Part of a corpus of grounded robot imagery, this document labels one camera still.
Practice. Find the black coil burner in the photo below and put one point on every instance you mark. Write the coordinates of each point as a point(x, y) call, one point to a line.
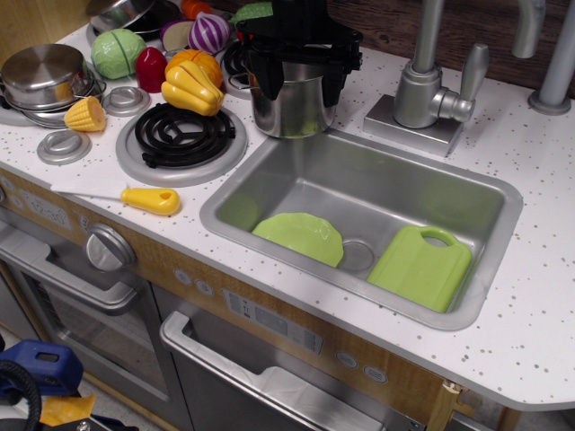
point(176, 148)
point(233, 67)

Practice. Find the green leaf toy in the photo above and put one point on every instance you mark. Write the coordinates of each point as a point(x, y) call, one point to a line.
point(252, 11)

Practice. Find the grey oven door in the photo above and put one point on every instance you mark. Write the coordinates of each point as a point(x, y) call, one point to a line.
point(110, 320)

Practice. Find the silver oven dial knob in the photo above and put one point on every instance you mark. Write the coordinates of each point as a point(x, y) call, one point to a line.
point(107, 250)

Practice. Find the steel pot upside down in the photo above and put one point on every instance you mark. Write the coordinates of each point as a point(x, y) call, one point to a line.
point(45, 77)

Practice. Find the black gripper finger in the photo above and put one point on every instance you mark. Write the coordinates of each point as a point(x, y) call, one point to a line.
point(265, 74)
point(333, 81)

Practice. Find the blue clamp tool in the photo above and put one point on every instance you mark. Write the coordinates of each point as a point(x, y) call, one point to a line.
point(55, 369)

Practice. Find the grey faucet pipe post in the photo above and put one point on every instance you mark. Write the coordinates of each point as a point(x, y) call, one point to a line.
point(553, 97)

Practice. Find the grey metal sink basin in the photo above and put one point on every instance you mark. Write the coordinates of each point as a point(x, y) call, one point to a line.
point(369, 192)

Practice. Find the green plastic plate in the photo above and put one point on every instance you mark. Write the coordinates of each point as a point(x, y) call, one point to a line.
point(304, 233)

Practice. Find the green cabbage toy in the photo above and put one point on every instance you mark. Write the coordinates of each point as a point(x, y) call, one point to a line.
point(114, 53)

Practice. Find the grey stove knob front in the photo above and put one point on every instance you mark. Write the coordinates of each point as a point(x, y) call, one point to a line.
point(63, 147)

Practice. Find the yellow corn toy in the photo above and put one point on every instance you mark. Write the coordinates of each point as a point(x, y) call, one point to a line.
point(87, 115)

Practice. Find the small steel pot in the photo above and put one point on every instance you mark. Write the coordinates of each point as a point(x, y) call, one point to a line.
point(298, 111)

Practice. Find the steel plates stack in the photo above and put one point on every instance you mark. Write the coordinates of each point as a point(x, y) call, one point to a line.
point(11, 115)

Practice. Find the grey stove knob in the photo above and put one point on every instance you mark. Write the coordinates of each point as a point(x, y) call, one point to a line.
point(63, 147)
point(126, 101)

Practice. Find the front black coil burner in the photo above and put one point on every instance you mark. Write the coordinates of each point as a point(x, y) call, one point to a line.
point(176, 148)

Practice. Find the orange carrot toy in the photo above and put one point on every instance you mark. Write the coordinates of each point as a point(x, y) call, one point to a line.
point(191, 9)

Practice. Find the yellow handled toy knife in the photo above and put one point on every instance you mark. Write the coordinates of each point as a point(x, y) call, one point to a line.
point(159, 201)

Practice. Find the steel pan top left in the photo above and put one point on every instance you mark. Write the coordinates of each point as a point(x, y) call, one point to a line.
point(144, 17)

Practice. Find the yellow squash toy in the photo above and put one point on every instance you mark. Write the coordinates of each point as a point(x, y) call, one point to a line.
point(188, 87)

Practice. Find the grey stove knob rear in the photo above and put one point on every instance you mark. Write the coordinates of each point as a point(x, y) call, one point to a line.
point(126, 101)

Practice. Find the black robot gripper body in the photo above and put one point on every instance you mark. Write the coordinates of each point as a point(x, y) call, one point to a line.
point(299, 32)

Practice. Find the green plastic cutting board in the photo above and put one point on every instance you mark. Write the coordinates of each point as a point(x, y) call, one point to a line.
point(424, 264)

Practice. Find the rear black coil burner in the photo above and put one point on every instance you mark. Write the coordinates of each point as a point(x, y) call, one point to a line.
point(233, 67)

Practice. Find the orange pumpkin toy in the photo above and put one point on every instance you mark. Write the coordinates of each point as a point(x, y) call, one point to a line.
point(202, 59)

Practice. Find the purple onion toy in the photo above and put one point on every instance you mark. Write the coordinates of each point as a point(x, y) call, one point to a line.
point(209, 33)

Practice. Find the eggplant slice toy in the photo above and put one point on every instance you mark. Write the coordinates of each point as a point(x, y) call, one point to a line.
point(174, 35)

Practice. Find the red pepper toy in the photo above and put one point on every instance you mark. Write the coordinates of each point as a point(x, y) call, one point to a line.
point(150, 67)

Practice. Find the silver toy faucet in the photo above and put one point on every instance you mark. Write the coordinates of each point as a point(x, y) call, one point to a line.
point(424, 113)

